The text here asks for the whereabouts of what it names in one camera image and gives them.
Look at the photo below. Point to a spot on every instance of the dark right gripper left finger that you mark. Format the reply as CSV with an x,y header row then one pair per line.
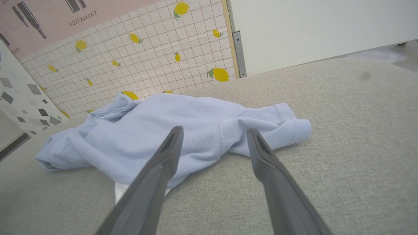
x,y
153,182

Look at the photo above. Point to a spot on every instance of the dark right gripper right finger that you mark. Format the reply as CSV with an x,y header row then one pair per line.
x,y
281,195

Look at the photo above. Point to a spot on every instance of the light blue polo shirt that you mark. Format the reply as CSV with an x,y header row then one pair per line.
x,y
196,130

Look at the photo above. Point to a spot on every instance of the lemon print partition panel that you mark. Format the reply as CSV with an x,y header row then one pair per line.
x,y
147,65

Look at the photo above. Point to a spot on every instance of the grey metal partition stand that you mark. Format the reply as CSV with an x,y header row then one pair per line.
x,y
240,52

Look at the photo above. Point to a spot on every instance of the white panel with grey squares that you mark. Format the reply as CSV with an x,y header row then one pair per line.
x,y
19,98

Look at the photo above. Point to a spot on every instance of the pink restaurant print panel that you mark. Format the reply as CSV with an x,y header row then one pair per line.
x,y
49,19

